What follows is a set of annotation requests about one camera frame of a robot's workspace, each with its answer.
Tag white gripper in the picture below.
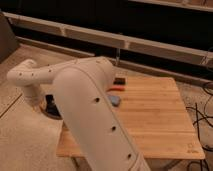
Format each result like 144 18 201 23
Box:
29 96 47 112

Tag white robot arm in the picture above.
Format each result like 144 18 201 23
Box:
7 57 151 171

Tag grey cabinet corner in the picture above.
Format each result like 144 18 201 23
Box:
0 11 20 63

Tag orange marker pen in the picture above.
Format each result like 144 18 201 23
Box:
108 86 125 91

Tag blue sponge block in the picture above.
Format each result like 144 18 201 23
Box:
108 95 121 107

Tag small black box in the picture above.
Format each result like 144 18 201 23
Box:
114 78 126 85

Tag wooden table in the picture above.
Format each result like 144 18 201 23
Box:
56 77 206 171

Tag white shelf rail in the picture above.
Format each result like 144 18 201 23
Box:
4 12 213 66

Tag black cables on floor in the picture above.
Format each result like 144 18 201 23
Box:
185 81 213 171

